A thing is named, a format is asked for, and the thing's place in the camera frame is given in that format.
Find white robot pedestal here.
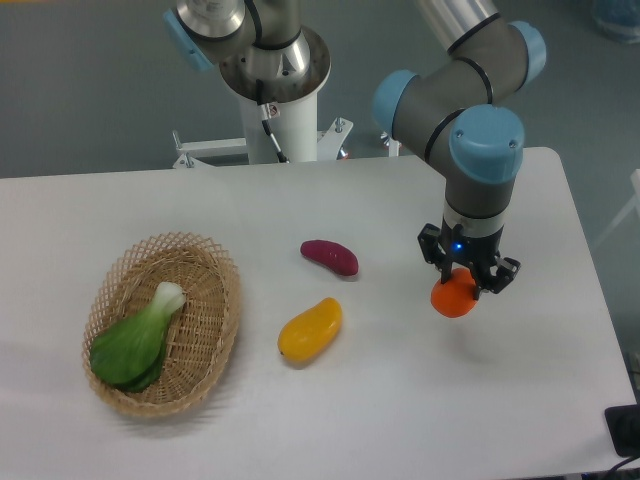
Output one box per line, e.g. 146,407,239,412
173,27,354,168

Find purple sweet potato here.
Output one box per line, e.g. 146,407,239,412
300,240,359,277

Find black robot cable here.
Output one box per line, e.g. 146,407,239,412
254,78,291,164

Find black device at edge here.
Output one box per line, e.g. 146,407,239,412
604,404,639,457

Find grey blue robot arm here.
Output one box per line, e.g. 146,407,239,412
163,1,546,295

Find yellow mango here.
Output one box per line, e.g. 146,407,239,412
277,297,343,363

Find orange fruit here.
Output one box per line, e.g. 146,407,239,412
430,267,478,318

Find blue object top right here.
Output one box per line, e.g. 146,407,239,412
591,0,639,44

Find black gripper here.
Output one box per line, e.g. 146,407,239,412
417,222,521,300

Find white frame at right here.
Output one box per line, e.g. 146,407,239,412
593,169,640,249

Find green bok choy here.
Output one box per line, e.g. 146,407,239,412
89,282,186,393

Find woven wicker basket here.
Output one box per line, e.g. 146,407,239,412
82,232,241,418

